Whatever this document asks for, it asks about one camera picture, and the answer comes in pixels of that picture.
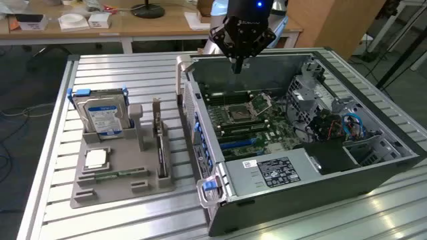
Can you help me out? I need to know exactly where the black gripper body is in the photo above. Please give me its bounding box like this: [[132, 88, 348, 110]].
[[222, 0, 273, 58]]

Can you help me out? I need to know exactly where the white flat carton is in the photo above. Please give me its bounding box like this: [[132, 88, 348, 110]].
[[184, 11, 213, 31]]

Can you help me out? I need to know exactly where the brown cardboard box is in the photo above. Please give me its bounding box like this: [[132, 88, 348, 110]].
[[196, 0, 214, 18]]

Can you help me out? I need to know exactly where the wooden desk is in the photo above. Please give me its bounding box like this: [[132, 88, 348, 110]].
[[0, 0, 305, 55]]

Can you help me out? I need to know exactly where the wooden cabinet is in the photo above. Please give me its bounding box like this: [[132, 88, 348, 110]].
[[285, 0, 388, 61]]

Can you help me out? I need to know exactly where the black round lamp base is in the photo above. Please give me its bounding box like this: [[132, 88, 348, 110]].
[[129, 0, 166, 19]]

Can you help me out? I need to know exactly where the black RAM slot bank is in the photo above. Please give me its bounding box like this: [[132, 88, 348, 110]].
[[214, 119, 270, 138], [202, 90, 254, 106]]

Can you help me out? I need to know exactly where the perforated metal disk bay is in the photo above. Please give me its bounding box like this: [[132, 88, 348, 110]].
[[285, 61, 337, 126]]

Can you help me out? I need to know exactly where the open metal socket cover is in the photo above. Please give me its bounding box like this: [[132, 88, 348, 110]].
[[248, 92, 273, 117]]

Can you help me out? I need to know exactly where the CPU socket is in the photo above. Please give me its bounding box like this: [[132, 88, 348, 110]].
[[224, 103, 257, 124]]

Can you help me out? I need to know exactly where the green motherboard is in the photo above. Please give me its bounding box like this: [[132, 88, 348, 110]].
[[198, 83, 304, 161]]

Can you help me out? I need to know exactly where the plain white box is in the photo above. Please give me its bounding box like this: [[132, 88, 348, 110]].
[[88, 12, 113, 29]]

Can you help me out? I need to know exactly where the blue expansion slot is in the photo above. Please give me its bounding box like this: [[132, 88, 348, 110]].
[[220, 139, 254, 151]]

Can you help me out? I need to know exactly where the white square dish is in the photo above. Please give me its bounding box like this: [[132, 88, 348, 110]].
[[57, 13, 90, 33]]

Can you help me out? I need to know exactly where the silver chipset heatsink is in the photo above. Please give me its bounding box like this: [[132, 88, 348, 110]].
[[265, 142, 288, 153]]

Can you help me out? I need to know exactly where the hard disk with blue carrier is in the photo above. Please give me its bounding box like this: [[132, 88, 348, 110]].
[[65, 84, 134, 141]]

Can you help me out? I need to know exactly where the black plastic shroud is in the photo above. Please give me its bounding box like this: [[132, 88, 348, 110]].
[[301, 141, 363, 176]]

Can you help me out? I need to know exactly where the grey parts rack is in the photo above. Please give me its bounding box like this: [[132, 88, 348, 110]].
[[69, 103, 177, 210]]

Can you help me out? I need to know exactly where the open grey disk bay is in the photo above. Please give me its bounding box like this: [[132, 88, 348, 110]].
[[341, 133, 403, 168]]

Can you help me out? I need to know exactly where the white box with black lid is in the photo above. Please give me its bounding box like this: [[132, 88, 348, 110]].
[[14, 13, 49, 31]]

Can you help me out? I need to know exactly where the silver power supply unit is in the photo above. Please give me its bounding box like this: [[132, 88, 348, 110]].
[[218, 148, 321, 198]]

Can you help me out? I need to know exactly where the silver CPU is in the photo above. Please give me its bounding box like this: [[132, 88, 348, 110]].
[[84, 149, 109, 169]]

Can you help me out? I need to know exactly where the green RAM stick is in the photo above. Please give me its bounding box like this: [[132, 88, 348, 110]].
[[93, 167, 142, 180]]

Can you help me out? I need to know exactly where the open black PC case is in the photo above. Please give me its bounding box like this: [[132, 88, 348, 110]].
[[174, 47, 420, 237]]

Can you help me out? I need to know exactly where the black wire bundle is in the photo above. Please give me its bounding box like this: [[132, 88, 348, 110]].
[[305, 112, 341, 143]]

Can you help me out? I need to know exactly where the blue wire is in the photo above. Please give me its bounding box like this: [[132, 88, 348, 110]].
[[341, 112, 368, 141]]

